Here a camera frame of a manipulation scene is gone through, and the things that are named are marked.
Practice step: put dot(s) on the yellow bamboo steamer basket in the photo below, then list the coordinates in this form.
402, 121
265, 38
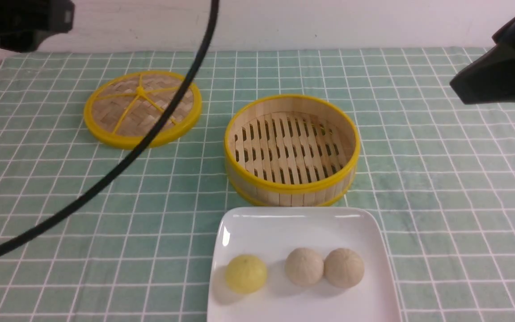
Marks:
291, 150

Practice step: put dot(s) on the white steamed bun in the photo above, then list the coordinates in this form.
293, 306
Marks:
304, 267
344, 268

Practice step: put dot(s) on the green checked tablecloth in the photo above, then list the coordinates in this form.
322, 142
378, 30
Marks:
438, 176

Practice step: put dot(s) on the yellow steamed bun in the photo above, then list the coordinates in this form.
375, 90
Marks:
246, 274

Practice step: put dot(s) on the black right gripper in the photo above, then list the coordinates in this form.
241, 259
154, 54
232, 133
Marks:
491, 78

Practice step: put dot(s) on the yellow bamboo steamer lid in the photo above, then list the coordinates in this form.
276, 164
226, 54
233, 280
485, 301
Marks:
121, 112

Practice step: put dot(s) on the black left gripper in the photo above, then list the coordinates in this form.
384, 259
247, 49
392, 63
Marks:
25, 24

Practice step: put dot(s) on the white square plate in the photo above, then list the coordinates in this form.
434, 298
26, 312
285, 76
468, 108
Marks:
271, 233

